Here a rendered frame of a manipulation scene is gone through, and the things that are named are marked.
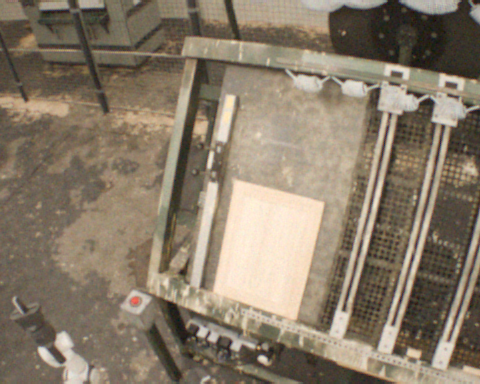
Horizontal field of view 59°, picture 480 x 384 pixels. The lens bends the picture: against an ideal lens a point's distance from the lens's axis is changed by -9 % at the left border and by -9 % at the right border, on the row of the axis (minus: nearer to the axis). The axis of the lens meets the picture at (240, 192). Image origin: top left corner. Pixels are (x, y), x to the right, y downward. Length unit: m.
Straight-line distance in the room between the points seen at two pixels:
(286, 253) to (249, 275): 0.22
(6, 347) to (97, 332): 0.75
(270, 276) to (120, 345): 1.51
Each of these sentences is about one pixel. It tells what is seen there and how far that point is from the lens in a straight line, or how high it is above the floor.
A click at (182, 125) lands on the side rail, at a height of 1.50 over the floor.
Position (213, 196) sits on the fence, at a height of 1.27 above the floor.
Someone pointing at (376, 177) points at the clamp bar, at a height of 1.46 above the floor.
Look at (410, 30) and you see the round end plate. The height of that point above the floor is 1.89.
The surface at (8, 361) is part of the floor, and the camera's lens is 3.69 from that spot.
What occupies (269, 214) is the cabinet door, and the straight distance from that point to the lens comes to 2.14.
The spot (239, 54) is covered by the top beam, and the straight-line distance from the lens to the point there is 2.15.
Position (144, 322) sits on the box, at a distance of 2.37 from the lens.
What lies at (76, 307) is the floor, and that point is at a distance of 3.67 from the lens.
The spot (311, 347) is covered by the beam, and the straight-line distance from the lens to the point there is 2.19.
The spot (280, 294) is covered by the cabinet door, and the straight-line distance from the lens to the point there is 2.19.
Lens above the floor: 2.79
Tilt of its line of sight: 43 degrees down
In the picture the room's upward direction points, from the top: 9 degrees counter-clockwise
